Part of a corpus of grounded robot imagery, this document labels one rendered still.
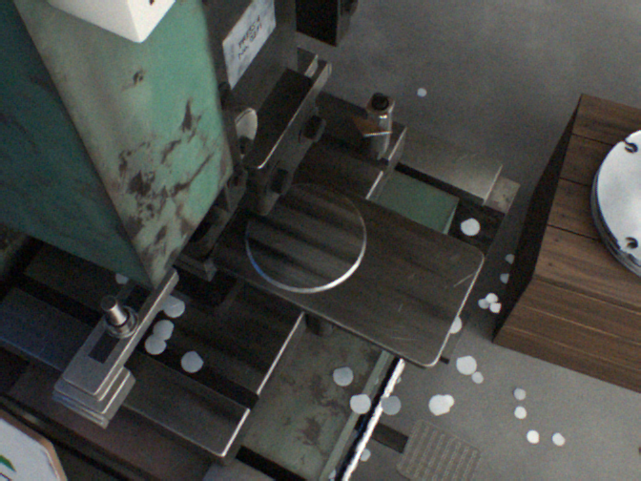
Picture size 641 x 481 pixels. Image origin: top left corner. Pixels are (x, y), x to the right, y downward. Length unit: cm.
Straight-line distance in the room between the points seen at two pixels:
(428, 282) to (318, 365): 18
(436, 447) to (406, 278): 63
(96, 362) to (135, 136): 46
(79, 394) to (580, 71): 150
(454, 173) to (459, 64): 95
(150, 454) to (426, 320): 35
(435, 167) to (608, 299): 44
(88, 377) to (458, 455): 75
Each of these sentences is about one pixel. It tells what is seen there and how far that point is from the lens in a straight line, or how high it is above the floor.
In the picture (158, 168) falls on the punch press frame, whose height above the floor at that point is 115.
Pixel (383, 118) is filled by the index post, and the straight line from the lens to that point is 87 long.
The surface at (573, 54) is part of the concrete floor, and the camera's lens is 204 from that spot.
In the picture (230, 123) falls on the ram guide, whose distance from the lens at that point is 51.
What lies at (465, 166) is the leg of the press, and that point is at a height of 64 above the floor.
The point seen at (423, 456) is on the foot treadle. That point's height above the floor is 16.
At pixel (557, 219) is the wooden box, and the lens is 136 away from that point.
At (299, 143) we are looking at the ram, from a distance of 69.
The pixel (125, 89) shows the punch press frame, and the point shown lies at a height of 122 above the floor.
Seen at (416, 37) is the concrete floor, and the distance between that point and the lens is 199.
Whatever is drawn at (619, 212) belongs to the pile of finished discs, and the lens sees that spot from 136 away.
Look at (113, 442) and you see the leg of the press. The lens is 93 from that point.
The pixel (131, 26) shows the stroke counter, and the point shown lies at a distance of 27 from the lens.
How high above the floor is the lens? 150
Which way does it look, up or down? 64 degrees down
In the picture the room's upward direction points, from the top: straight up
